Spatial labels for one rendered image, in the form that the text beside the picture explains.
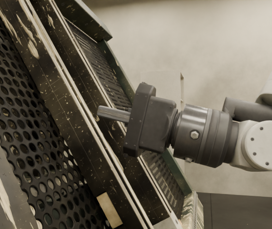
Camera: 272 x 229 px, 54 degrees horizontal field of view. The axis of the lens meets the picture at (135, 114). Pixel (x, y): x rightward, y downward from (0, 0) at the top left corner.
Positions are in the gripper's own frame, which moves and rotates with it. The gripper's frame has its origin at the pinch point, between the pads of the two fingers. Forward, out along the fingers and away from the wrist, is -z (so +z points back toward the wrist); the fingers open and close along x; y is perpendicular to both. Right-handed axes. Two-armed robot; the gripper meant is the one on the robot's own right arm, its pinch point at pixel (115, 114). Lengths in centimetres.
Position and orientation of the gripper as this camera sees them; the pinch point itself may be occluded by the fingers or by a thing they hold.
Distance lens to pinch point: 44.9
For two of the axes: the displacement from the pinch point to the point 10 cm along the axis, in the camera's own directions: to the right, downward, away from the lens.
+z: 9.5, 2.3, -2.2
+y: -2.2, -0.3, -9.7
